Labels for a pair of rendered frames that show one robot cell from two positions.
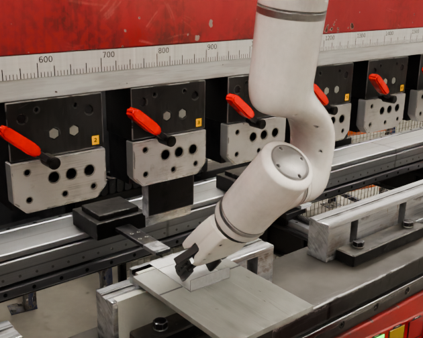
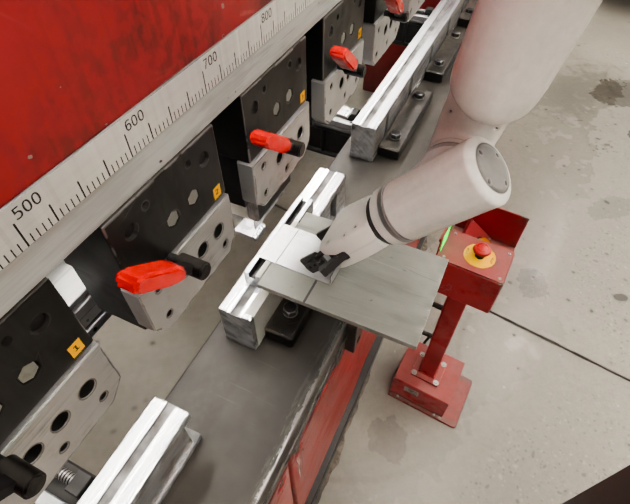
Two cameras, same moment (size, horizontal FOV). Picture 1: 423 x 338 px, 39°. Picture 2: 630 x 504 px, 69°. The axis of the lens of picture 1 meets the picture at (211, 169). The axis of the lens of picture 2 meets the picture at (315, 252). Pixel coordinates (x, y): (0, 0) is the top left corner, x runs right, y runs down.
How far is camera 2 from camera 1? 0.58 m
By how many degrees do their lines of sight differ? 38
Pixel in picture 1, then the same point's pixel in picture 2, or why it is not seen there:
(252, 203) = (443, 221)
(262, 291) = (393, 257)
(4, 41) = (61, 129)
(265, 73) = (515, 78)
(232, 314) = (389, 301)
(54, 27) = (130, 53)
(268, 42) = (536, 32)
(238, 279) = not seen: hidden behind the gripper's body
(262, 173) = (471, 195)
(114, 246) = not seen: hidden behind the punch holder
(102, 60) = (204, 73)
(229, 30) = not seen: outside the picture
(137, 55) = (241, 40)
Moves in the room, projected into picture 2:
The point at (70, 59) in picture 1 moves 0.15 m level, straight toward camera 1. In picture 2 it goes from (166, 98) to (276, 201)
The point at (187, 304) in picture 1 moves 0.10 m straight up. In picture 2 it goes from (339, 304) to (342, 263)
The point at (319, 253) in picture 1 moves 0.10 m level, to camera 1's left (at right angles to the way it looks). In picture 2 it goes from (365, 154) to (328, 165)
